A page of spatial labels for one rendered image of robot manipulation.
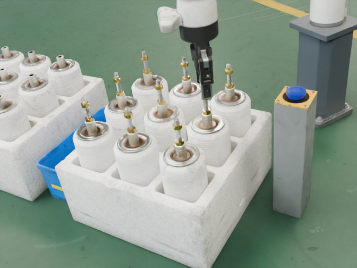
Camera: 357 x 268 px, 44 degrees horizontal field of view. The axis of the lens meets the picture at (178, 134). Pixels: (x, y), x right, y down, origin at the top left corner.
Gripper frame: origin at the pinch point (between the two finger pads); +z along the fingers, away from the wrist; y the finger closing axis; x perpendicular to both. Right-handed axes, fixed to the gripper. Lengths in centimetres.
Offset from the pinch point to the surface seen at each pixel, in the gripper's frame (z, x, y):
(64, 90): 16, 37, 38
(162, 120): 9.8, 9.9, 4.1
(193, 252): 29.3, 7.7, -18.6
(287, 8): 35, -58, 124
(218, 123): 9.8, -2.3, -0.5
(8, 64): 11, 55, 51
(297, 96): 2.5, -18.0, -6.2
